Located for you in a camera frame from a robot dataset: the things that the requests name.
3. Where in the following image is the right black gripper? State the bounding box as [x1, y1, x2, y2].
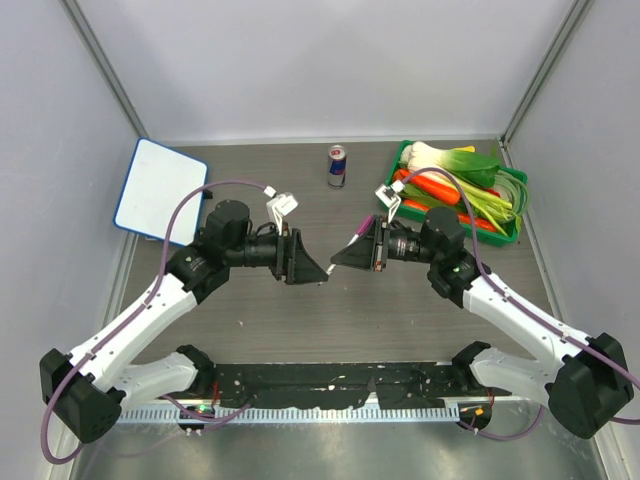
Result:
[332, 215, 441, 272]

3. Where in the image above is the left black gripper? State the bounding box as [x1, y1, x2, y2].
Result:
[225, 220, 328, 283]

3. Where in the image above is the pink capped marker pen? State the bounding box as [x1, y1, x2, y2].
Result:
[326, 215, 373, 275]

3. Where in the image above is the blue framed whiteboard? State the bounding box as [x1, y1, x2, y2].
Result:
[113, 138, 208, 246]

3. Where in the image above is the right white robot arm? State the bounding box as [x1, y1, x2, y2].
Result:
[331, 207, 634, 439]

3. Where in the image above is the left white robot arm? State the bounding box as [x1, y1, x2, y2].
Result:
[39, 193, 328, 444]

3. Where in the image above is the small orange carrot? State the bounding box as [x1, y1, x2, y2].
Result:
[402, 199, 498, 233]

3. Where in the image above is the large orange carrot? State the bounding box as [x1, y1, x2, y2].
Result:
[401, 175, 461, 206]

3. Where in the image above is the red bull can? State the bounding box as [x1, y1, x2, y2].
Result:
[327, 145, 347, 188]

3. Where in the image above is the white green bok choy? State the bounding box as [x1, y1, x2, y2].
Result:
[399, 141, 501, 188]

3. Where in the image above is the green plastic tray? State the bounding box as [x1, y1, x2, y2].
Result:
[385, 140, 530, 247]

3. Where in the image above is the green onion bunch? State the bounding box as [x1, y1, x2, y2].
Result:
[423, 169, 529, 237]

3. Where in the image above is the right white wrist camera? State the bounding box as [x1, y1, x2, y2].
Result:
[375, 180, 404, 223]

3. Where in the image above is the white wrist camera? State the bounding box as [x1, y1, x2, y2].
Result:
[266, 192, 299, 231]
[375, 180, 404, 223]

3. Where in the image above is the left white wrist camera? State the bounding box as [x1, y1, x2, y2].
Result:
[266, 192, 299, 231]

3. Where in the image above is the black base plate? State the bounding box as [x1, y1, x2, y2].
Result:
[194, 362, 509, 410]

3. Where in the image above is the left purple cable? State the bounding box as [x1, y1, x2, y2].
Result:
[40, 179, 274, 465]

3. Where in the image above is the purple cable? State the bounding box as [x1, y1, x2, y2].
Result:
[40, 179, 274, 465]
[394, 167, 640, 441]

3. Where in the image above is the white slotted cable duct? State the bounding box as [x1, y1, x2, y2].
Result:
[117, 401, 460, 426]

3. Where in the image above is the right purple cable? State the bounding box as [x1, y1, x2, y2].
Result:
[394, 167, 640, 441]

